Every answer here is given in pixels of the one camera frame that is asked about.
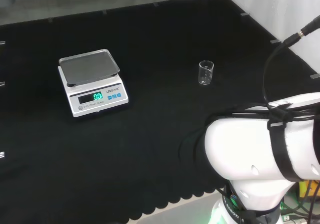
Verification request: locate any small clear glass beaker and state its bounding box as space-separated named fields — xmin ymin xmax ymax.
xmin=198 ymin=60 xmax=215 ymax=86

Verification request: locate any black bench cloth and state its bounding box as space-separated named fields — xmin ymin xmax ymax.
xmin=0 ymin=0 xmax=320 ymax=224

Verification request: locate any white electronic balance steel pan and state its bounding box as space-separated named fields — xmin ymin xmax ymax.
xmin=57 ymin=48 xmax=130 ymax=118

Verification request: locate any yellow stop button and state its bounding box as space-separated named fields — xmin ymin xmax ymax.
xmin=297 ymin=180 xmax=320 ymax=203

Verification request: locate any thin black cable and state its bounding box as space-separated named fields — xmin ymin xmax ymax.
xmin=214 ymin=187 xmax=227 ymax=199

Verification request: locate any black cable with gold connector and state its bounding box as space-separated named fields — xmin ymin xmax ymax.
xmin=262 ymin=15 xmax=320 ymax=110

